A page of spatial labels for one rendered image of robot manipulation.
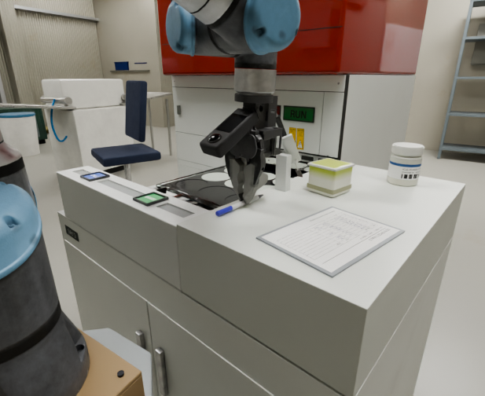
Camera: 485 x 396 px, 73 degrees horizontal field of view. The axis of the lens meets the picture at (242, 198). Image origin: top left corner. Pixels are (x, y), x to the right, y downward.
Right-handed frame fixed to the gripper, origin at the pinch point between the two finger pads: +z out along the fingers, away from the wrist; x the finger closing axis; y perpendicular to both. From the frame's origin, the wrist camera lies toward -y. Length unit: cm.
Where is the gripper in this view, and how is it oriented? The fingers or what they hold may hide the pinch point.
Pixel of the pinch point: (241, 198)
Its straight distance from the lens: 65.9
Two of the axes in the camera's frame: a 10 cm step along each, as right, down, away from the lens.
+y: 6.6, -2.5, 7.1
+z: -0.4, 9.3, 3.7
